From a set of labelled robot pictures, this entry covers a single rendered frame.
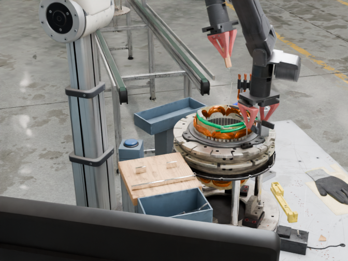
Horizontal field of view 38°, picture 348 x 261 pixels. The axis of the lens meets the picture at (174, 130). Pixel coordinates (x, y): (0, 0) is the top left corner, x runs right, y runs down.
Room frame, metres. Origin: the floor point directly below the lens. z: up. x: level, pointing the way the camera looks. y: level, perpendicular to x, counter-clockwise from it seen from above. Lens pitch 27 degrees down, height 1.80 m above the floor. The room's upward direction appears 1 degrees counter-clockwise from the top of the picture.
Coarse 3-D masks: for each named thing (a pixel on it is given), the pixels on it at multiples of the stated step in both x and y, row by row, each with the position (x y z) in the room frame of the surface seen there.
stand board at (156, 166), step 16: (128, 160) 1.29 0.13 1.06; (144, 160) 1.28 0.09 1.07; (160, 160) 1.28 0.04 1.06; (176, 160) 1.28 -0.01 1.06; (128, 176) 1.20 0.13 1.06; (144, 176) 1.19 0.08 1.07; (160, 176) 1.19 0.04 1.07; (176, 176) 1.19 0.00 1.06; (128, 192) 1.14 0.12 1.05; (144, 192) 1.11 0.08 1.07; (160, 192) 1.11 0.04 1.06
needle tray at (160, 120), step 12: (156, 108) 1.67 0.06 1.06; (168, 108) 1.70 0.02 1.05; (180, 108) 1.73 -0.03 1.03; (192, 108) 1.74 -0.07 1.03; (144, 120) 1.56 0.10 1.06; (156, 120) 1.64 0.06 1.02; (168, 120) 1.57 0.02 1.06; (156, 132) 1.54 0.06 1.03; (168, 132) 1.59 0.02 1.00; (156, 144) 1.64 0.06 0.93; (168, 144) 1.59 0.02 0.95
